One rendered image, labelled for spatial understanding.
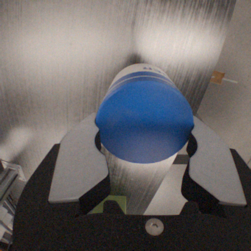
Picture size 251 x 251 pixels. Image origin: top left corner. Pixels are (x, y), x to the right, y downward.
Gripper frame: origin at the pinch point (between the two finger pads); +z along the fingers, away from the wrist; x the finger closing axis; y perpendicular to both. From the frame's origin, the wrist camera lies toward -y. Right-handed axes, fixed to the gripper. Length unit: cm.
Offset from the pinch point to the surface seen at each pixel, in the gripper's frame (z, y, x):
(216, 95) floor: 100, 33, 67
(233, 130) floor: 100, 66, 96
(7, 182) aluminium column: 11, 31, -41
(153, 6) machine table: 16.7, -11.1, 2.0
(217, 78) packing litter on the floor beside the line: 99, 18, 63
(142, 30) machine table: 16.7, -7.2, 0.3
